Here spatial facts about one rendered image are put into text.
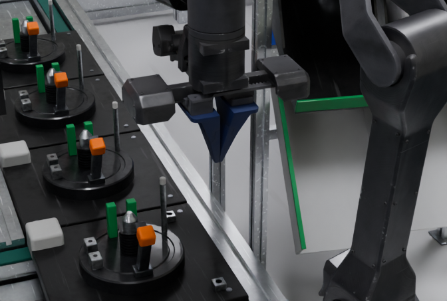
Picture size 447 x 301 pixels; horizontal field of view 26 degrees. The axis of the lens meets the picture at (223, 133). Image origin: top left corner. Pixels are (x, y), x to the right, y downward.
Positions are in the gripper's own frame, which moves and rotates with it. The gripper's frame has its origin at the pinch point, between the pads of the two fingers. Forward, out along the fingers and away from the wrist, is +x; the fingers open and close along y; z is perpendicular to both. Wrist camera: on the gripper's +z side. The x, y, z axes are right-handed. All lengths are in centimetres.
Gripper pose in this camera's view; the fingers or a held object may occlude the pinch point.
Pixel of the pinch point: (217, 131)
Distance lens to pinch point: 101.4
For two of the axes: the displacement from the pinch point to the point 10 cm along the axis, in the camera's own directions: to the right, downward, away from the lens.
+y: -9.4, 1.6, -3.1
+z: -3.5, -4.4, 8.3
